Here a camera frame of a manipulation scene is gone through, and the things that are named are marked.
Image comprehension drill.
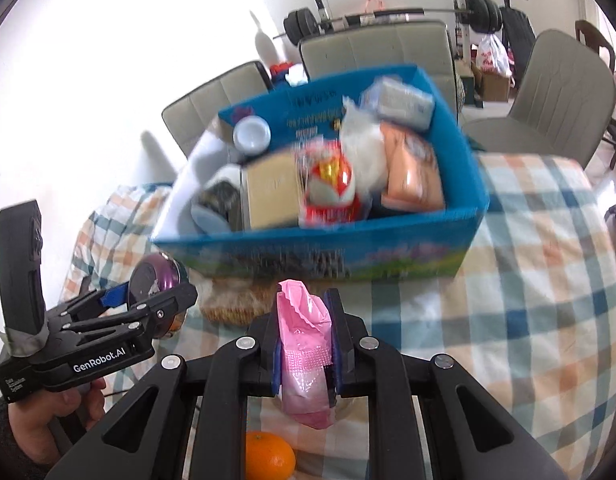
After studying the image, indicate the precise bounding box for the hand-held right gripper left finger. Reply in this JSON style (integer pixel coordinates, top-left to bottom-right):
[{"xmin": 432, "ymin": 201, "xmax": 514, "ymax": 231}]
[{"xmin": 45, "ymin": 307, "xmax": 285, "ymax": 480}]

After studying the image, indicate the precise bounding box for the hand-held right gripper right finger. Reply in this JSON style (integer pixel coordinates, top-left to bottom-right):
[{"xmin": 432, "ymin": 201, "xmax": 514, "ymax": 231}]
[{"xmin": 324, "ymin": 287, "xmax": 574, "ymax": 480}]

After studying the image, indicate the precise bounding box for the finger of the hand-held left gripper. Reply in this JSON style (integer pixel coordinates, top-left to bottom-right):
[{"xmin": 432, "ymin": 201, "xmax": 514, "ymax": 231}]
[
  {"xmin": 60, "ymin": 282, "xmax": 199, "ymax": 357},
  {"xmin": 50, "ymin": 282, "xmax": 134, "ymax": 327}
]

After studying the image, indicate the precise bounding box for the dark purple round jar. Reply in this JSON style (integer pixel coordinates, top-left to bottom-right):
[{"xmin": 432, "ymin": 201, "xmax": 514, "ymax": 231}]
[{"xmin": 128, "ymin": 254, "xmax": 190, "ymax": 338}]

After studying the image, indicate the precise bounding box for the pink packet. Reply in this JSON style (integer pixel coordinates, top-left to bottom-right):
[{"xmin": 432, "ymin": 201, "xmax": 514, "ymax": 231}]
[{"xmin": 276, "ymin": 280, "xmax": 335, "ymax": 430}]

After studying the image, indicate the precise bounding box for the blue cardboard box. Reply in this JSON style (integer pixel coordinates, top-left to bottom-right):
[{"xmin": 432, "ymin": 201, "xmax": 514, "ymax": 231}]
[{"xmin": 150, "ymin": 64, "xmax": 490, "ymax": 281}]

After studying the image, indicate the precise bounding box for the gold box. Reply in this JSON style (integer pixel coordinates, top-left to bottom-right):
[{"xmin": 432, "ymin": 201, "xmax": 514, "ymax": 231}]
[{"xmin": 240, "ymin": 152, "xmax": 306, "ymax": 231}]

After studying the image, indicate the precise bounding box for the red egg toy packet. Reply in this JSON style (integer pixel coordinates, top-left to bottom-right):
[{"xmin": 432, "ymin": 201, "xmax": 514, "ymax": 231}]
[{"xmin": 294, "ymin": 140, "xmax": 374, "ymax": 228}]

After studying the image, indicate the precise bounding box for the orange packet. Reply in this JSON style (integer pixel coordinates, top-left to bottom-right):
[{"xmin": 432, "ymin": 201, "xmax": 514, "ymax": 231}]
[{"xmin": 379, "ymin": 120, "xmax": 446, "ymax": 212}]

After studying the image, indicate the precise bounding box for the light blue pack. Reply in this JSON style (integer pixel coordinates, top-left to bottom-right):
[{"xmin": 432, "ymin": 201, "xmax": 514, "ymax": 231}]
[{"xmin": 360, "ymin": 76, "xmax": 435, "ymax": 133}]

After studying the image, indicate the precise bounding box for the person's left forearm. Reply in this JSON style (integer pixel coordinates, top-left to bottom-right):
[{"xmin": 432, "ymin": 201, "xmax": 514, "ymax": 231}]
[{"xmin": 0, "ymin": 395, "xmax": 46, "ymax": 480}]

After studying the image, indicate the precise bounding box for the person's left hand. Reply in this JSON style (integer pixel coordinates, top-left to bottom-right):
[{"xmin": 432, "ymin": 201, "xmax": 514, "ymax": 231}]
[{"xmin": 8, "ymin": 377, "xmax": 108, "ymax": 461}]

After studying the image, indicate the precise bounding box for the clear bag of peanuts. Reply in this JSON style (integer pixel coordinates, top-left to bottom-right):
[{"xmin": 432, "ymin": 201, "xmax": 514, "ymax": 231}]
[{"xmin": 199, "ymin": 277, "xmax": 284, "ymax": 327}]

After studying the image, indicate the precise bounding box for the orange fruit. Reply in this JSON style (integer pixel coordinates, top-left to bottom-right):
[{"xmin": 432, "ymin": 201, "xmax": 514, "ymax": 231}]
[{"xmin": 245, "ymin": 430, "xmax": 297, "ymax": 480}]

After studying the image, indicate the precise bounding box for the grey padded chair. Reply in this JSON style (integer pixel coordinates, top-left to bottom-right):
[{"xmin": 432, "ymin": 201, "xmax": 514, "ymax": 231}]
[
  {"xmin": 299, "ymin": 20, "xmax": 461, "ymax": 113},
  {"xmin": 162, "ymin": 60, "xmax": 271, "ymax": 158}
]

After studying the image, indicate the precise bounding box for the brown cardboard box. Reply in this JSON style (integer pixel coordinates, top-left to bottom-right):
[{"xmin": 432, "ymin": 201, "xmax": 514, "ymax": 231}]
[{"xmin": 470, "ymin": 62, "xmax": 514, "ymax": 102}]

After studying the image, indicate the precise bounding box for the black barbell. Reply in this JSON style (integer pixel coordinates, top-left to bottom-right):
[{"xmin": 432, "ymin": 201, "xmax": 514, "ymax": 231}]
[{"xmin": 272, "ymin": 0, "xmax": 504, "ymax": 43}]

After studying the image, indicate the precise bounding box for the white and red plastic bag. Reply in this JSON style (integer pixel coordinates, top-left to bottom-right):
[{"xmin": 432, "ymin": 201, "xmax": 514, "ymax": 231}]
[{"xmin": 475, "ymin": 33, "xmax": 514, "ymax": 77}]

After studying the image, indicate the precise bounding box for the grey plastic chair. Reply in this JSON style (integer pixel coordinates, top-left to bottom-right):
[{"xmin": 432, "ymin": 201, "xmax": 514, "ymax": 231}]
[{"xmin": 460, "ymin": 29, "xmax": 616, "ymax": 168}]

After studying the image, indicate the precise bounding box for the black exercise bench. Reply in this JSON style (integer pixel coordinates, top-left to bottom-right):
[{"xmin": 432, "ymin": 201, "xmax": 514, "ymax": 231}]
[{"xmin": 475, "ymin": 0, "xmax": 539, "ymax": 66}]

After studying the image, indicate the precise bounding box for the brown wooden chair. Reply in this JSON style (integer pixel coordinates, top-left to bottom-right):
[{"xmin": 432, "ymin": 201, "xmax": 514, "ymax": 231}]
[{"xmin": 575, "ymin": 20, "xmax": 616, "ymax": 71}]

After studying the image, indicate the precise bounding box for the floral bag with pink handles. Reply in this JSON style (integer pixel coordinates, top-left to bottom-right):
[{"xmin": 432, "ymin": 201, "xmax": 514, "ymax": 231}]
[{"xmin": 363, "ymin": 0, "xmax": 389, "ymax": 26}]

